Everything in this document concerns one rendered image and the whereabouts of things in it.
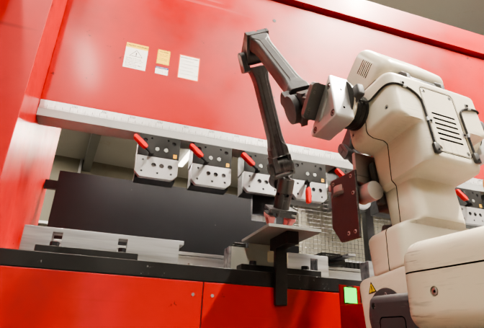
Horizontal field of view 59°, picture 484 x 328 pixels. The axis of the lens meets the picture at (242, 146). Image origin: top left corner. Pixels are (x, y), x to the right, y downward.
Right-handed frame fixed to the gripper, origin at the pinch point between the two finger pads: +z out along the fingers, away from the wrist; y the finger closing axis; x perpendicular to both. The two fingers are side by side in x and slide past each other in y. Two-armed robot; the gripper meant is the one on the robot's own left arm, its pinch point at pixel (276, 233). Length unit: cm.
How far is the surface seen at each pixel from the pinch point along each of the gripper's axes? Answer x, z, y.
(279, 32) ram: -52, -79, -5
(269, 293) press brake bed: 14.0, 15.5, 4.4
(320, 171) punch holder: -19.7, -21.8, -22.1
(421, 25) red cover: -64, -103, -87
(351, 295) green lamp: 23.7, 10.6, -18.4
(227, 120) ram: -27.6, -35.3, 17.6
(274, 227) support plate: 15.8, -6.3, 7.6
